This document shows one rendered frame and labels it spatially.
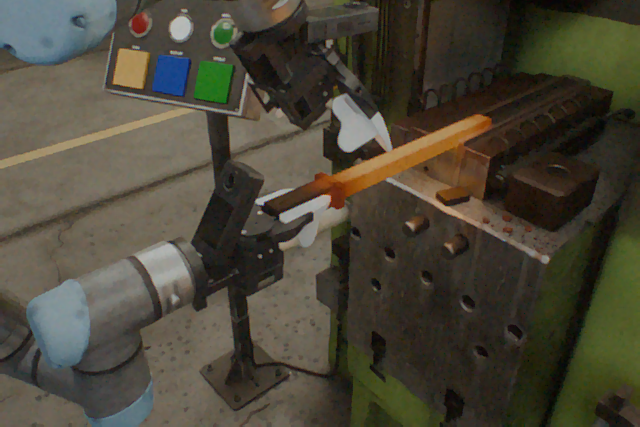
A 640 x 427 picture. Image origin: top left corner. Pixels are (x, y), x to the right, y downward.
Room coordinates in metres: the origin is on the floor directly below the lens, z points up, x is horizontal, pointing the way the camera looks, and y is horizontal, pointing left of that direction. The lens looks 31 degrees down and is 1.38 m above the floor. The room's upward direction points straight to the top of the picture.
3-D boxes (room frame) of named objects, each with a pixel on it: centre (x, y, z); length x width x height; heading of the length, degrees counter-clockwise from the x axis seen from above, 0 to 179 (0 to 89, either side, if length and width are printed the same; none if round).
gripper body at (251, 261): (0.51, 0.11, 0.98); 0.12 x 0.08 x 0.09; 131
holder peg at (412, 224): (0.73, -0.15, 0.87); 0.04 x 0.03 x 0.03; 131
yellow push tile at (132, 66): (1.10, 0.39, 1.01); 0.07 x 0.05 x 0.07; 66
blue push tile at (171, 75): (1.06, 0.30, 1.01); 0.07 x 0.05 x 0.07; 66
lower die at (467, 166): (0.95, -0.34, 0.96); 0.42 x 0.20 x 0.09; 131
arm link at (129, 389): (0.42, 0.25, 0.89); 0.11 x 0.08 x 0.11; 68
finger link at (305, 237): (0.57, 0.02, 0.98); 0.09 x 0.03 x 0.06; 129
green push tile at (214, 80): (1.02, 0.21, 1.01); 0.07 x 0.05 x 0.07; 66
